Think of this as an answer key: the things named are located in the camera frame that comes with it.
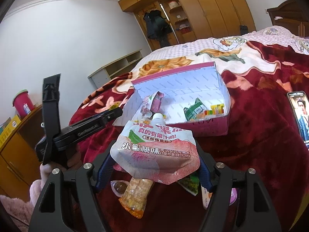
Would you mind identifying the wooden wardrobe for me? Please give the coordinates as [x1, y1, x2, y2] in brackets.
[118, 0, 256, 45]

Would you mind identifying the yellow green snack packet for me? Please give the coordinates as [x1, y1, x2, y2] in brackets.
[201, 186, 212, 209]

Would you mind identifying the clear colourful candy pack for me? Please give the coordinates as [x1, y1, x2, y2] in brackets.
[196, 104, 225, 120]

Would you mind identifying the pink jelly drink pouch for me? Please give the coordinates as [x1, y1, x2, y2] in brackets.
[140, 91, 164, 118]

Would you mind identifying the black bag on bed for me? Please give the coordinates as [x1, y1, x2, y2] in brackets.
[239, 25, 249, 35]

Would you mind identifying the purple cartoon pudding cup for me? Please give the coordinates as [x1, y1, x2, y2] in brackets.
[229, 188, 238, 205]

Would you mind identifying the pink peach drink pouch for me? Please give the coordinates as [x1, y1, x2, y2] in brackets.
[110, 113, 200, 185]

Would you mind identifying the orange cracker pack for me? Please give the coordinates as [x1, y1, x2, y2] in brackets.
[119, 177, 154, 219]

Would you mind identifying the brown pudding cup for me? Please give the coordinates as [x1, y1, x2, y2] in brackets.
[110, 180, 129, 197]

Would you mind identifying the wooden side cabinet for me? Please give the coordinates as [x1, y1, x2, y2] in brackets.
[1, 106, 44, 202]

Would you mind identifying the red plastic cup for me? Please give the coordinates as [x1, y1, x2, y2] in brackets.
[12, 90, 35, 119]

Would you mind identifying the smartphone with lit screen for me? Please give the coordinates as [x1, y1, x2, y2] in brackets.
[287, 91, 309, 148]

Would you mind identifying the pink checked bedsheet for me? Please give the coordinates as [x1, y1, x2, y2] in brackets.
[132, 26, 308, 76]

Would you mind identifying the pink fleece sleeve forearm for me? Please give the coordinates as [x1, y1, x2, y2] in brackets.
[1, 180, 41, 231]

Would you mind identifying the grey open shelf unit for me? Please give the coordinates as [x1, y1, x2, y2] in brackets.
[87, 50, 143, 89]

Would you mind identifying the left hand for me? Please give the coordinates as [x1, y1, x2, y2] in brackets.
[40, 151, 82, 190]

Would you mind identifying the green leafy snack packet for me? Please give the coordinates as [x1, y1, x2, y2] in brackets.
[177, 173, 199, 196]

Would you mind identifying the pink cardboard box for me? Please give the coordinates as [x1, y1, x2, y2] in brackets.
[113, 62, 231, 137]

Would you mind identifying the dark hanging coat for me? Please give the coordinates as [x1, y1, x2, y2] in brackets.
[143, 9, 172, 48]

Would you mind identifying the dark wooden headboard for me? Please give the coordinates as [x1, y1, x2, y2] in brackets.
[267, 0, 309, 38]

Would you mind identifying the dark red floral blanket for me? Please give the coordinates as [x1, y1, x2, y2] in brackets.
[69, 40, 309, 232]

